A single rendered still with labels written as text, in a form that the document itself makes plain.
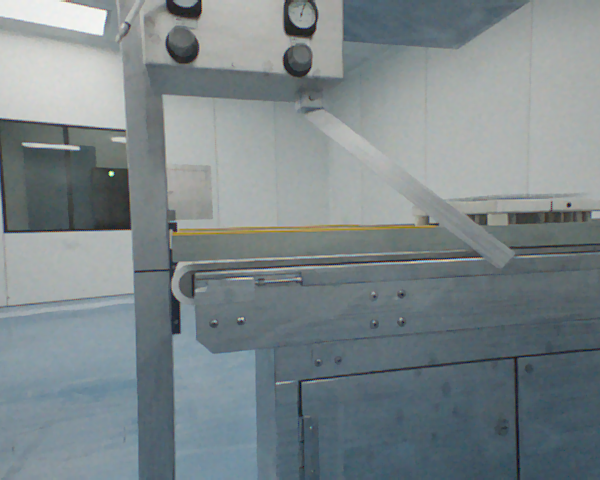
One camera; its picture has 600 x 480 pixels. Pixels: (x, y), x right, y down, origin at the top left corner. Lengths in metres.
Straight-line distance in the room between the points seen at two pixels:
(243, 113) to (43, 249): 2.85
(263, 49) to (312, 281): 0.27
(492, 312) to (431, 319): 0.09
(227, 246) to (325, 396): 0.26
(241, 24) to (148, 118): 0.34
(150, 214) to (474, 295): 0.54
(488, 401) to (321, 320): 0.32
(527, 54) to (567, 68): 0.40
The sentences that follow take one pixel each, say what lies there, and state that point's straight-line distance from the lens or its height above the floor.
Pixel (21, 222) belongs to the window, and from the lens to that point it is 5.51.
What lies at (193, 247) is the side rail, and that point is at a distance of 0.52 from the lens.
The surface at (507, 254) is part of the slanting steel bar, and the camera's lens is 0.52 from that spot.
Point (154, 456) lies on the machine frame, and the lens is 0.91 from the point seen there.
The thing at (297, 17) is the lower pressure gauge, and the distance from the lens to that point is 0.54.
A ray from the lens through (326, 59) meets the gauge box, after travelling 0.54.
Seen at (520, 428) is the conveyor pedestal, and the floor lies 0.60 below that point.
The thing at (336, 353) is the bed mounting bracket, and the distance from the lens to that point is 0.62.
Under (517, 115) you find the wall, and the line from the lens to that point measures 4.36.
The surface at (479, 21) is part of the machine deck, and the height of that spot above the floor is 1.30.
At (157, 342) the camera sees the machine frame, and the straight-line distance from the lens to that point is 0.84.
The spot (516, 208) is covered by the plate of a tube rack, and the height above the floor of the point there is 0.95.
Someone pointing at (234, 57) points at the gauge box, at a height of 1.12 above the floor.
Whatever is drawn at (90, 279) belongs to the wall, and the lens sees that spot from 5.54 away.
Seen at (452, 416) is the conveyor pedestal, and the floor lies 0.64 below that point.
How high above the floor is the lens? 0.94
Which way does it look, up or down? 3 degrees down
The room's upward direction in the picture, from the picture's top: 1 degrees counter-clockwise
